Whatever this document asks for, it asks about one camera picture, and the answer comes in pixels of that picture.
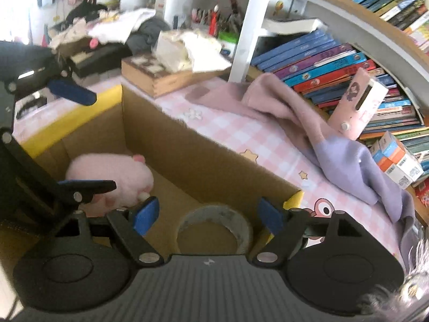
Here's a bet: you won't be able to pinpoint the white bookshelf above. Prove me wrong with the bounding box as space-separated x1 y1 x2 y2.
94 0 429 208

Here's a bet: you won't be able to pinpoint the row of leaning books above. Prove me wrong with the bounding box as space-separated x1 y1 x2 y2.
250 30 429 188

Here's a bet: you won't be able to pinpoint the green lid jar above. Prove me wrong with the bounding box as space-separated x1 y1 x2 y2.
218 32 239 57

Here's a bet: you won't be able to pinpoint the cream fabric tissue box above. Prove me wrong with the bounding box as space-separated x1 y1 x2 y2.
152 30 232 72

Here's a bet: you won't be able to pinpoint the dark grey garment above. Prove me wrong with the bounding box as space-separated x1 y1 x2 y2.
125 17 171 52

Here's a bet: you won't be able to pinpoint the pink cylindrical case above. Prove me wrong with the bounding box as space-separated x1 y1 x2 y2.
327 67 389 141

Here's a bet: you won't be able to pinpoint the pink and purple scarf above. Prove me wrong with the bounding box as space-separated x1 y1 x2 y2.
186 72 418 269

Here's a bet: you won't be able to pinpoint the row of upright books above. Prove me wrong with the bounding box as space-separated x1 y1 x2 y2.
323 0 429 52

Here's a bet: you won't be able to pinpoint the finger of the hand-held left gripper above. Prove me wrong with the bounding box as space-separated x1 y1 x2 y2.
0 40 98 135
0 131 117 208

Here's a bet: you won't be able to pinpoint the floral cloth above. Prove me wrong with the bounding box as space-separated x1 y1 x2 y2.
49 18 88 49

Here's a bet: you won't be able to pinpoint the pink checked tablecloth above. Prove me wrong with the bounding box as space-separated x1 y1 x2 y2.
13 74 416 276

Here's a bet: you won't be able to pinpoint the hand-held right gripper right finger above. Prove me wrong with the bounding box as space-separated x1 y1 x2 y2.
246 197 367 269

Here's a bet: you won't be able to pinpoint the white garment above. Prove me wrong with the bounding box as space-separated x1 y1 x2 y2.
89 8 156 44

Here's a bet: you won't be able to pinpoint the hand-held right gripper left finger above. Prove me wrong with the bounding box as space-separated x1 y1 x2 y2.
54 196 165 267

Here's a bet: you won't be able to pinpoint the pink plush toy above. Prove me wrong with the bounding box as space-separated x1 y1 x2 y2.
65 153 155 217

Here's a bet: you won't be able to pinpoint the black case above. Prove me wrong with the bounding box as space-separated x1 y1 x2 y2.
67 43 131 78

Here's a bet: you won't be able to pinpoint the wooden chess box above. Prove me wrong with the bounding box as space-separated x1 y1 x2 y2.
121 55 232 98

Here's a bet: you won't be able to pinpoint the packing tape roll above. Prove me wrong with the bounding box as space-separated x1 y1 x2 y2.
176 203 253 255

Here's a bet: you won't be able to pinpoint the open book white pages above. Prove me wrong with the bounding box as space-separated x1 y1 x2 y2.
261 18 327 37

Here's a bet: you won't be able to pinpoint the brown cardboard box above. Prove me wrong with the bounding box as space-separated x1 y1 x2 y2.
0 84 304 276

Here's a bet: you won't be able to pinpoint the orange blue small carton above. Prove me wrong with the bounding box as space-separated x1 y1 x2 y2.
369 139 386 163
379 131 424 188

